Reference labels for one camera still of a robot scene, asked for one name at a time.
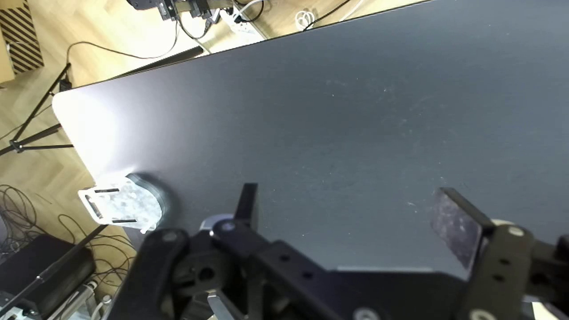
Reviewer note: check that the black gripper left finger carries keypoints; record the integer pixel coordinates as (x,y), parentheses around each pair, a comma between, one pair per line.
(245,208)

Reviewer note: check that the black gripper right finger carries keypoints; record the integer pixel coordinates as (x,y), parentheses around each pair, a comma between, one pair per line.
(460,226)

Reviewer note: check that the white power strip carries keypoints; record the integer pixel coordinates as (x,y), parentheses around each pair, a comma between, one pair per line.
(243,30)

